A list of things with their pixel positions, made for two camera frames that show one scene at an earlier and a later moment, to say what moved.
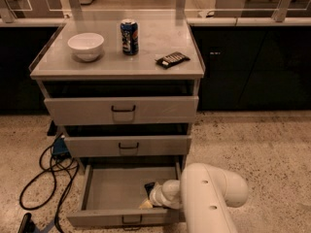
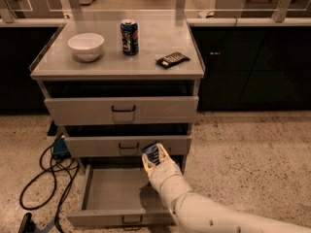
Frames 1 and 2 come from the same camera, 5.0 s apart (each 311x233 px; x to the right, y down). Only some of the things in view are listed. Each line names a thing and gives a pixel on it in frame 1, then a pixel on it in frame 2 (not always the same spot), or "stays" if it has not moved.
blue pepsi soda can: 129,30 stays
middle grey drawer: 127,145 stays
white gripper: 157,195 -> 167,176
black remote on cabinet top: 171,59 stays
